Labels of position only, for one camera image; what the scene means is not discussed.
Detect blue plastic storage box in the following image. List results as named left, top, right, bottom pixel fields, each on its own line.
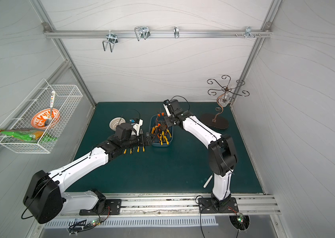
left=149, top=113, right=173, bottom=147

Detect orange black long nose pliers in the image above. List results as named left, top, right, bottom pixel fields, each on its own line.
left=156, top=113, right=168, bottom=133

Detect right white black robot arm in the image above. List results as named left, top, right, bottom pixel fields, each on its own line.
left=163, top=99, right=238, bottom=209

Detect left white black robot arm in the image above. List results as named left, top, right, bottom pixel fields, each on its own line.
left=23, top=123, right=154, bottom=224

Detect yellow pliers in box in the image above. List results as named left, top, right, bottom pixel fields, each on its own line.
left=151, top=126, right=172, bottom=146

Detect white round strainer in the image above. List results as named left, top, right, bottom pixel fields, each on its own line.
left=109, top=117, right=126, bottom=131

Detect brown metal jewelry stand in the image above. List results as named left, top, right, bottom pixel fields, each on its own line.
left=200, top=75, right=250, bottom=130

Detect small metal hook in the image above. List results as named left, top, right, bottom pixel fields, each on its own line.
left=173, top=26, right=179, bottom=39

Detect loop metal hook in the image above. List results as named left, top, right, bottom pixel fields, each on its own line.
left=134, top=26, right=151, bottom=41

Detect double prong metal hook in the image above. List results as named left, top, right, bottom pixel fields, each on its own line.
left=102, top=33, right=118, bottom=53

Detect orange white patterned bowl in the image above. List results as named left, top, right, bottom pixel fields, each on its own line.
left=31, top=109, right=60, bottom=130

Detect green snack packet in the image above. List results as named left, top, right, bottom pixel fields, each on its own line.
left=0, top=129, right=58, bottom=143

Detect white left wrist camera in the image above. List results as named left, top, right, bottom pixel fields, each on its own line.
left=131, top=119, right=143, bottom=136

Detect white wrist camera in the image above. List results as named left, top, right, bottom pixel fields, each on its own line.
left=163, top=100, right=171, bottom=117
left=131, top=119, right=143, bottom=136

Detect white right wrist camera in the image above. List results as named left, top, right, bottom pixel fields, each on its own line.
left=163, top=100, right=171, bottom=117

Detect white handled small tool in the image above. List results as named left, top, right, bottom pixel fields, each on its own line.
left=203, top=174, right=214, bottom=188

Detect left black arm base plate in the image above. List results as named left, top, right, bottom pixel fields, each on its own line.
left=79, top=199, right=122, bottom=216

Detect white vented cable duct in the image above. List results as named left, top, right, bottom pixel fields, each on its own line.
left=44, top=216, right=219, bottom=229

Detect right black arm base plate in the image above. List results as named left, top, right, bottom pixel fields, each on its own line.
left=196, top=197, right=239, bottom=214

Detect white handled spoon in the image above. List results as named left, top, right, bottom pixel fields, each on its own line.
left=44, top=91, right=56, bottom=127

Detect white wire wall basket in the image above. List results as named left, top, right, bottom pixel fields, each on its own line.
left=0, top=79, right=83, bottom=154

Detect aluminium cross rail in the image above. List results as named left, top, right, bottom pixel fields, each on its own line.
left=44, top=28, right=273, bottom=40

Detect right metal bracket hook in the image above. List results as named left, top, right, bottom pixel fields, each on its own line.
left=235, top=26, right=261, bottom=39

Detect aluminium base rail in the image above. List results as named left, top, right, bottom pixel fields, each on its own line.
left=57, top=191, right=281, bottom=218

